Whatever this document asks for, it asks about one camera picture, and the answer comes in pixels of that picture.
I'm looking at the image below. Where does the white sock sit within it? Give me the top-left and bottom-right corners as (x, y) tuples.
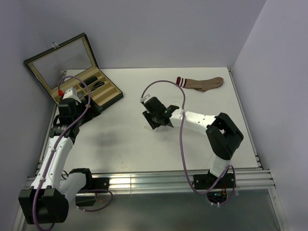
(144, 126), (160, 132)

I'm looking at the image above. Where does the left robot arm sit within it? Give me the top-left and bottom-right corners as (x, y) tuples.
(18, 94), (102, 227)

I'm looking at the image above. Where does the black rolled sock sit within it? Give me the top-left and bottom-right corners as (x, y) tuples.
(84, 76), (98, 86)

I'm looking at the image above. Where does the striped rolled sock right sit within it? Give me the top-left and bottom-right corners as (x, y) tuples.
(90, 81), (105, 92)

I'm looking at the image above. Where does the black compartment storage box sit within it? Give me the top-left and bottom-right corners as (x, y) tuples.
(24, 33), (124, 111)

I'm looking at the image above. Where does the tan sock with red cuff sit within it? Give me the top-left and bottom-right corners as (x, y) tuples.
(175, 77), (224, 92)

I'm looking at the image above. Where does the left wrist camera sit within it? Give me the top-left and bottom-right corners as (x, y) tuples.
(63, 87), (81, 103)

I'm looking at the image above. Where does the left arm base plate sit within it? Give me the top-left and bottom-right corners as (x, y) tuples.
(77, 177), (110, 194)

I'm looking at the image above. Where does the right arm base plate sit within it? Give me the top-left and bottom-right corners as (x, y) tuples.
(193, 173), (235, 190)

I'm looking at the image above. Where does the aluminium frame rail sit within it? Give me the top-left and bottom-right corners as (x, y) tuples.
(23, 169), (276, 197)

